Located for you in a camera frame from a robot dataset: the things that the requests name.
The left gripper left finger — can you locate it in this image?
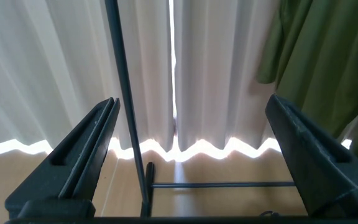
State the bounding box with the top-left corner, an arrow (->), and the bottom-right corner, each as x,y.
4,96 -> 121,218

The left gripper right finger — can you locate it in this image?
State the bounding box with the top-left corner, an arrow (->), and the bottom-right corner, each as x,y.
265,93 -> 358,217

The green long-sleeved shirt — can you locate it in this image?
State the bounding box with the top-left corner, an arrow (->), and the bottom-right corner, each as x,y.
256,0 -> 358,170

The black clothes rack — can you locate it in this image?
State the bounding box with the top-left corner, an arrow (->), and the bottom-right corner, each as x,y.
104,0 -> 296,218

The beige curtain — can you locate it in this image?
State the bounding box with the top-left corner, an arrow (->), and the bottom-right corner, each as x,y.
0,0 -> 291,154

